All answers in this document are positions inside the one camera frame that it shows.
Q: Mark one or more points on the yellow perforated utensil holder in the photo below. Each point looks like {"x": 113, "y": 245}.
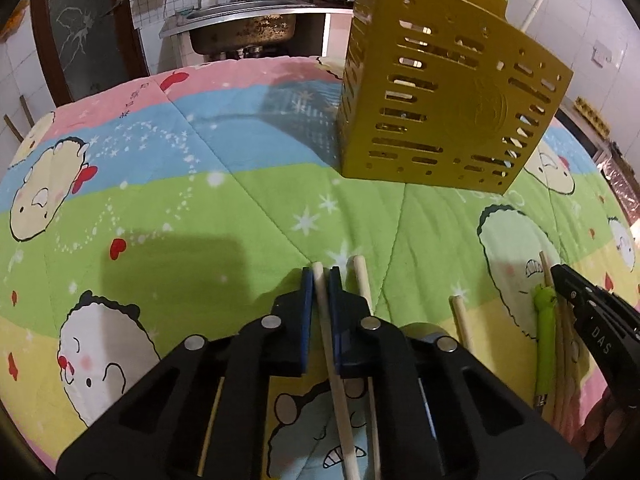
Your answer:
{"x": 450, "y": 110}

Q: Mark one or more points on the steel sink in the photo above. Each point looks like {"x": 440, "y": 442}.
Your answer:
{"x": 240, "y": 30}

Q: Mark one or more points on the dark framed glass door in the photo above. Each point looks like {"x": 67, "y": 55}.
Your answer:
{"x": 80, "y": 25}

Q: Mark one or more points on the printed blanket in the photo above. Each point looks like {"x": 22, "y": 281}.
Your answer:
{"x": 200, "y": 185}

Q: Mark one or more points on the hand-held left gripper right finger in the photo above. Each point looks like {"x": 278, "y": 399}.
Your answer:
{"x": 334, "y": 320}

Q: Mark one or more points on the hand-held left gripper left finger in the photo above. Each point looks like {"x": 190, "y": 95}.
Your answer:
{"x": 306, "y": 320}

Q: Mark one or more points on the pink lace cloth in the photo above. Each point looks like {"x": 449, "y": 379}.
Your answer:
{"x": 622, "y": 180}

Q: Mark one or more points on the yellow egg carton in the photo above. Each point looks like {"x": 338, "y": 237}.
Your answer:
{"x": 592, "y": 115}

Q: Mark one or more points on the white wall socket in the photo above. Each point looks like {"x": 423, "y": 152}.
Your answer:
{"x": 602, "y": 55}

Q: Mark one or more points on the wooden chopstick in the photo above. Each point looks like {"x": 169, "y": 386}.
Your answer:
{"x": 361, "y": 280}
{"x": 572, "y": 375}
{"x": 533, "y": 12}
{"x": 546, "y": 267}
{"x": 461, "y": 320}
{"x": 322, "y": 310}

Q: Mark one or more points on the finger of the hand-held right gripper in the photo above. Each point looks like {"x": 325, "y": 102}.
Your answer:
{"x": 580, "y": 290}

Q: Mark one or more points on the yellow plastic bag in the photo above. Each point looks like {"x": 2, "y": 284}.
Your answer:
{"x": 12, "y": 20}

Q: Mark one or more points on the wooden stick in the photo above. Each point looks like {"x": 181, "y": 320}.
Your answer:
{"x": 13, "y": 129}
{"x": 27, "y": 111}

